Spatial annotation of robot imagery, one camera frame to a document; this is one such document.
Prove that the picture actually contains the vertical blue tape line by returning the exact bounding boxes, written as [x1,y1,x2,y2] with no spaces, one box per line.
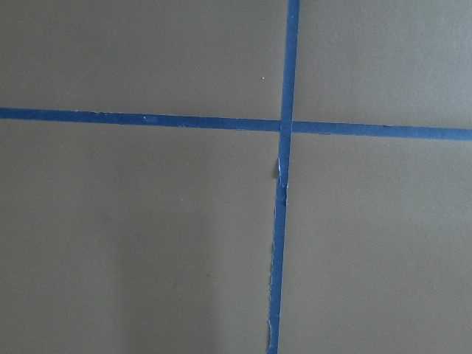
[267,0,300,353]

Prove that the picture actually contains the horizontal blue tape line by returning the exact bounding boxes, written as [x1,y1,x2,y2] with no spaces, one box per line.
[1,108,471,142]

